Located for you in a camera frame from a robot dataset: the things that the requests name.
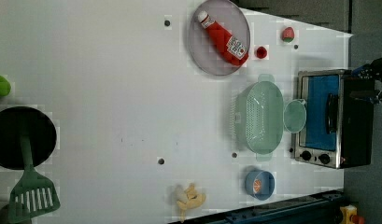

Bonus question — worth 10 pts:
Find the green plastic strainer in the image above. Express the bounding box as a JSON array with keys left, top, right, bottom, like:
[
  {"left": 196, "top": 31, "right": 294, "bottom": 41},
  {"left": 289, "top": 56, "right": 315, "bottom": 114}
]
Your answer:
[{"left": 231, "top": 74, "right": 284, "bottom": 161}]

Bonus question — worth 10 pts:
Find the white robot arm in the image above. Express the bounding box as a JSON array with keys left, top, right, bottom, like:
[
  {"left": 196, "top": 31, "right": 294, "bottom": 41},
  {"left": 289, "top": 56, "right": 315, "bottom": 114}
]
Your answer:
[{"left": 350, "top": 58, "right": 382, "bottom": 105}]

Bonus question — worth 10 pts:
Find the grey round plate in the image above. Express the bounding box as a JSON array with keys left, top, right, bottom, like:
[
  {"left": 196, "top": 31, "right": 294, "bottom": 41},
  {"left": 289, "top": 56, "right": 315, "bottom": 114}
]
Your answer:
[{"left": 188, "top": 0, "right": 250, "bottom": 76}]

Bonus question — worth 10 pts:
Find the red ketchup bottle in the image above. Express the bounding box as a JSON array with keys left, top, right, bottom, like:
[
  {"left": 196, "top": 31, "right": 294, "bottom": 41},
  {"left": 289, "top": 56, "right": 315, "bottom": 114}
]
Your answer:
[{"left": 197, "top": 10, "right": 248, "bottom": 66}]

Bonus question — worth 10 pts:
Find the peeled toy banana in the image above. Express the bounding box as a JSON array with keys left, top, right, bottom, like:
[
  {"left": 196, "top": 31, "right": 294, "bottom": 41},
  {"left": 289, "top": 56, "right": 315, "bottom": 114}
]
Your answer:
[{"left": 175, "top": 183, "right": 206, "bottom": 223}]

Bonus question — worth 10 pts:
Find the red toy strawberry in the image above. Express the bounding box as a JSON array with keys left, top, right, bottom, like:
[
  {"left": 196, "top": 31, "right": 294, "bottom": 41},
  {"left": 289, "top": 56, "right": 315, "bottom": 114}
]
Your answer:
[{"left": 256, "top": 47, "right": 267, "bottom": 59}]

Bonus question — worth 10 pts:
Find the orange slice toy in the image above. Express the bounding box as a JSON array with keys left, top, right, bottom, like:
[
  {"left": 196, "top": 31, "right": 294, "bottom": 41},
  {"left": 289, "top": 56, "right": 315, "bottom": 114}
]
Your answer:
[{"left": 253, "top": 179, "right": 262, "bottom": 193}]

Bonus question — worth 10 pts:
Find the blue bowl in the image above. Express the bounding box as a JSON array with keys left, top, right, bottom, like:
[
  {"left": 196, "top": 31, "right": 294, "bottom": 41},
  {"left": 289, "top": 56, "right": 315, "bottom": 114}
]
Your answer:
[{"left": 245, "top": 170, "right": 276, "bottom": 201}]

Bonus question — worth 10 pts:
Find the green mug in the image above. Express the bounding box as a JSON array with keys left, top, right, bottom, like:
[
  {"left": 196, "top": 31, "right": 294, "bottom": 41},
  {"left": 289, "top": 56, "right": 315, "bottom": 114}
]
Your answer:
[{"left": 283, "top": 99, "right": 306, "bottom": 133}]

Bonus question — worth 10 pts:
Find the red green toy fruit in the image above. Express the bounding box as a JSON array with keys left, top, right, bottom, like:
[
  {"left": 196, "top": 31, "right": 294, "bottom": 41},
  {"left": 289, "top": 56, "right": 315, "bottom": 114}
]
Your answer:
[{"left": 281, "top": 27, "right": 295, "bottom": 43}]

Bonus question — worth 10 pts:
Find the silver black toaster oven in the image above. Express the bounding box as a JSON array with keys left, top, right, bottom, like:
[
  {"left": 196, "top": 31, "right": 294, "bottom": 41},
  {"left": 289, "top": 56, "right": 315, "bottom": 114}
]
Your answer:
[{"left": 293, "top": 69, "right": 375, "bottom": 169}]

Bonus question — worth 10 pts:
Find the green slotted spatula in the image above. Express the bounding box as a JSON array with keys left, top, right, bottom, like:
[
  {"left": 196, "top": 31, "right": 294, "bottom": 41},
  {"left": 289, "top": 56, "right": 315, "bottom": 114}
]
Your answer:
[{"left": 8, "top": 126, "right": 61, "bottom": 224}]

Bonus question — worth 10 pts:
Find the black frying pan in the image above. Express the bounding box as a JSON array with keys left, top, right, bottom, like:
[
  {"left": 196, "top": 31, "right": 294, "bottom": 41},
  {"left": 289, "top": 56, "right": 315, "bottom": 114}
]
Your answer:
[{"left": 0, "top": 106, "right": 57, "bottom": 170}]

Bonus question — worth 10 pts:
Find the green toy vegetable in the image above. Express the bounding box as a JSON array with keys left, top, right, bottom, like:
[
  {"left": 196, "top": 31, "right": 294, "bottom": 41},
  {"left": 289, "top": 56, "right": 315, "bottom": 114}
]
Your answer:
[{"left": 0, "top": 76, "right": 11, "bottom": 96}]

